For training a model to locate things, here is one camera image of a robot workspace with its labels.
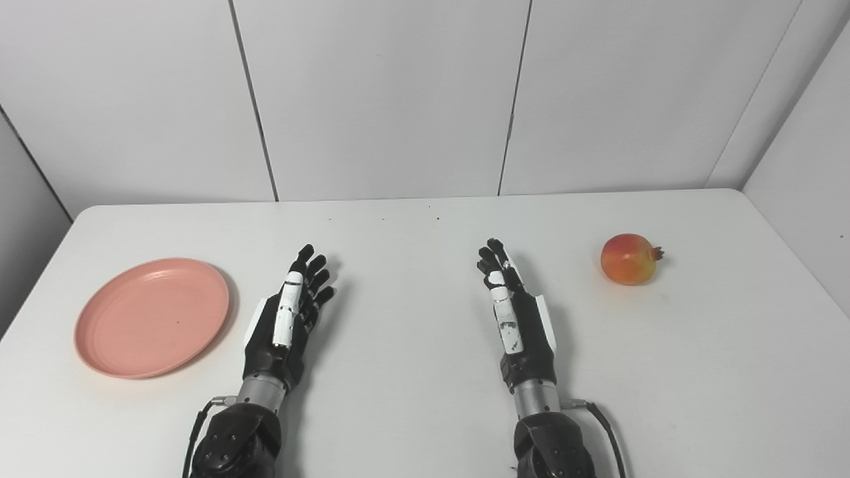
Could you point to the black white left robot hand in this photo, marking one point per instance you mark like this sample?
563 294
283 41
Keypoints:
272 345

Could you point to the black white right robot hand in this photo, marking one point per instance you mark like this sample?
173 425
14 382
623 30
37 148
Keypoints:
531 345

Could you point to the pink round plate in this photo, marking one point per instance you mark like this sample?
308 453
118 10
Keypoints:
149 318

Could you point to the red yellow pomegranate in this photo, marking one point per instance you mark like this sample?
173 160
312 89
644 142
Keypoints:
627 260

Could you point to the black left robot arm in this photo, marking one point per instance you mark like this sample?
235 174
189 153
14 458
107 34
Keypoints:
239 438

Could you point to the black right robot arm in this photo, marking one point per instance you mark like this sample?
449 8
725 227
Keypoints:
551 445

